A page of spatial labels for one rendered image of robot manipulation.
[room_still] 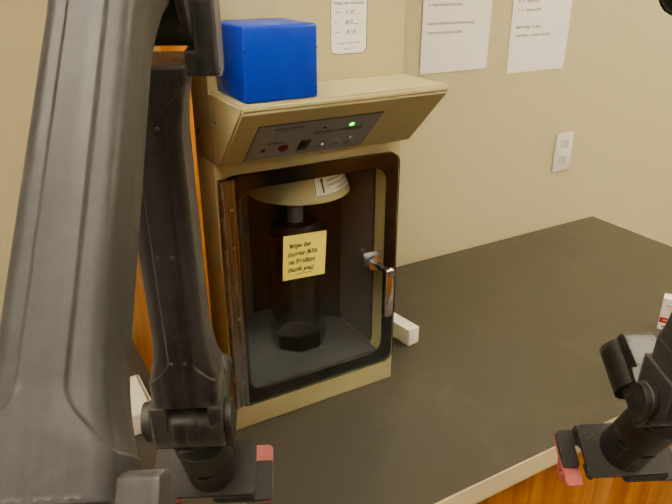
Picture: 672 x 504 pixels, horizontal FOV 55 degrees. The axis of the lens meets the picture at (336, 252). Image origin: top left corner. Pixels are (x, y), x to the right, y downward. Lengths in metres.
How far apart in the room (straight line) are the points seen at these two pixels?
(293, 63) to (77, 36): 0.49
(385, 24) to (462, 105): 0.73
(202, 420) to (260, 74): 0.41
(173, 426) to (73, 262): 0.36
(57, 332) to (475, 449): 0.91
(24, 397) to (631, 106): 2.07
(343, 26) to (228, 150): 0.26
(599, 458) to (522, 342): 0.58
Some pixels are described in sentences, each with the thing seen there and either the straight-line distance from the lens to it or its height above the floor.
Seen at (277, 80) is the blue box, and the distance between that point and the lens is 0.82.
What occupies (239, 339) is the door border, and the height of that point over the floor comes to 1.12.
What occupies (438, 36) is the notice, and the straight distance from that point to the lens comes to 1.64.
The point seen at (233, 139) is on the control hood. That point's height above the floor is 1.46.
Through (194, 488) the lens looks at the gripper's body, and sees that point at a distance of 0.81.
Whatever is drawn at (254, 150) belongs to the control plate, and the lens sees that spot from 0.89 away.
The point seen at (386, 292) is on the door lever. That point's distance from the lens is 1.08.
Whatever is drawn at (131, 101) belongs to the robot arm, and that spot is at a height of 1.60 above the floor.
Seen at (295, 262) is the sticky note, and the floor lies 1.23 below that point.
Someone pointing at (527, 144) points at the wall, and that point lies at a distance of 1.92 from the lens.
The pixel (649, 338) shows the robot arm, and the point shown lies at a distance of 0.83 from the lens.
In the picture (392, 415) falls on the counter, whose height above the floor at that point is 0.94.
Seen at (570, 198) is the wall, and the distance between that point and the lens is 2.13.
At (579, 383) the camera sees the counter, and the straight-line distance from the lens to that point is 1.33.
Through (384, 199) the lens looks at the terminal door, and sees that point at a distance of 1.07.
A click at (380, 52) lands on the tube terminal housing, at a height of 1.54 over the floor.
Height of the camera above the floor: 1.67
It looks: 24 degrees down
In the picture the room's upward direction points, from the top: straight up
